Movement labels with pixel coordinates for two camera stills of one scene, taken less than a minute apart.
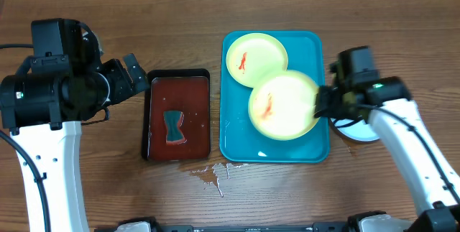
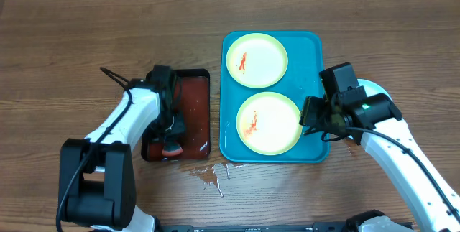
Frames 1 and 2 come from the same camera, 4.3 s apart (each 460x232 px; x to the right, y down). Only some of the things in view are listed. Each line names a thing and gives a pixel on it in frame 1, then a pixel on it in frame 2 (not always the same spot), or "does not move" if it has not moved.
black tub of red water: [189, 95] does not move
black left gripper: [121, 90] -> [152, 133]
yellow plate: [282, 105] -> [268, 123]
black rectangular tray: [177, 115] does not move
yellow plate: [254, 57] does not move
